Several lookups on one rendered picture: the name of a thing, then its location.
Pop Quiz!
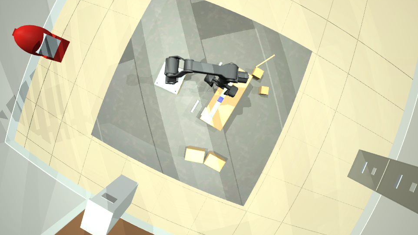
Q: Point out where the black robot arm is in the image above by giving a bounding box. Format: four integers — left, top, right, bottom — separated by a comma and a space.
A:
164, 56, 249, 85

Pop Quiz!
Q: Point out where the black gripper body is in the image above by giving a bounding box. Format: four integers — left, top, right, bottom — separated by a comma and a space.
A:
204, 75, 238, 98

